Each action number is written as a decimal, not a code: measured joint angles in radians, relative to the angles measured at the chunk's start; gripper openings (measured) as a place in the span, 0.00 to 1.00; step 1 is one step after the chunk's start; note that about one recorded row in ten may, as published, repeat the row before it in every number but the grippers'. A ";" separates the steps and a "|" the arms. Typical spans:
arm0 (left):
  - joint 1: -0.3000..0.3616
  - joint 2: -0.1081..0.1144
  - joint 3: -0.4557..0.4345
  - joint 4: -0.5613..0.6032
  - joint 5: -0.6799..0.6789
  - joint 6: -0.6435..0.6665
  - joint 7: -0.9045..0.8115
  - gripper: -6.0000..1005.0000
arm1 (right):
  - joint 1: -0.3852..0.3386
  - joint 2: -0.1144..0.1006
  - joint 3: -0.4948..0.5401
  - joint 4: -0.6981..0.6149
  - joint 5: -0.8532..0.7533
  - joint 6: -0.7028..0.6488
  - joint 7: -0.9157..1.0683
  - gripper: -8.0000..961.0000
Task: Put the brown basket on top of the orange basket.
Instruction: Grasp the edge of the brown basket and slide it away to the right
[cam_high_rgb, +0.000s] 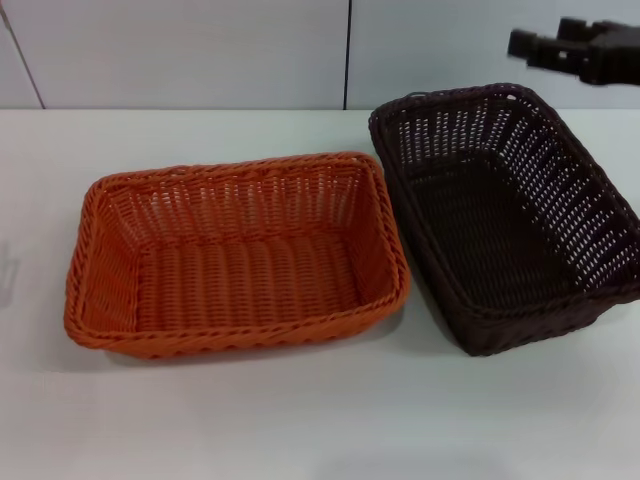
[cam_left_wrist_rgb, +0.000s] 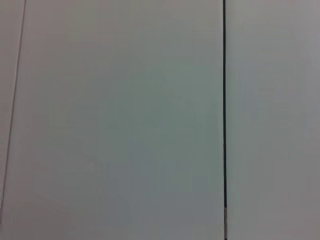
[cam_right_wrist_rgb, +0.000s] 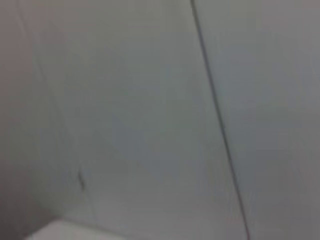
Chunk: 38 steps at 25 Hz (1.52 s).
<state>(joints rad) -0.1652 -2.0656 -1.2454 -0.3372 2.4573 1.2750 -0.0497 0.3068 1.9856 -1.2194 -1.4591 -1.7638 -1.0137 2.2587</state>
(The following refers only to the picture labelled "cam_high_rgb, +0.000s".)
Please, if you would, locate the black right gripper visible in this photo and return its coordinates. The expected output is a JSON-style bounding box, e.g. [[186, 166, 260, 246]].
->
[[506, 14, 640, 88]]

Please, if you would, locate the dark brown woven basket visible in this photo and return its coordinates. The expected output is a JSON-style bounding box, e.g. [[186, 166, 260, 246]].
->
[[368, 83, 640, 357]]

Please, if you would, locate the orange woven basket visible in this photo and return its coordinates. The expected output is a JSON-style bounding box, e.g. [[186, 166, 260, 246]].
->
[[62, 151, 412, 360]]

